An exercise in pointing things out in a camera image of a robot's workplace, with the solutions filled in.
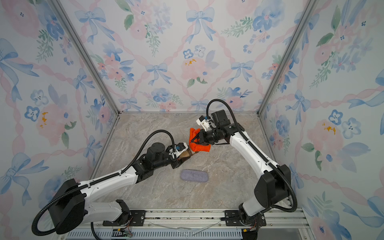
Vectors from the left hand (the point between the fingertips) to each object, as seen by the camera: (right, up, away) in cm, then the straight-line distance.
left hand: (187, 150), depth 77 cm
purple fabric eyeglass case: (+1, -15, +8) cm, 17 cm away
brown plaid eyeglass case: (-1, -2, -4) cm, 4 cm away
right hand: (+3, +5, -2) cm, 6 cm away
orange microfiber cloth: (+4, +3, -4) cm, 7 cm away
